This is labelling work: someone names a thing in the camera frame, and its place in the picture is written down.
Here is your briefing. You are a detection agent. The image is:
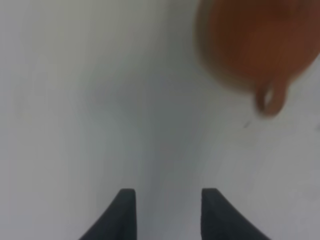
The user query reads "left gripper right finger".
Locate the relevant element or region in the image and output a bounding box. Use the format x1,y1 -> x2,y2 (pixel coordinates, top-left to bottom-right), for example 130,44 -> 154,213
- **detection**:
201,188 -> 269,240

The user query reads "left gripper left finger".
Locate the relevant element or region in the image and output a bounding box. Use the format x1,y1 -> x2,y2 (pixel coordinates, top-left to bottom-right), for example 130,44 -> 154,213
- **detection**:
80,188 -> 137,240

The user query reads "brown clay teapot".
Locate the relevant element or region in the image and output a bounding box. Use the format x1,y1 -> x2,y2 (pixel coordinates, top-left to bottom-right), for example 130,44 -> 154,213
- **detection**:
199,0 -> 320,116

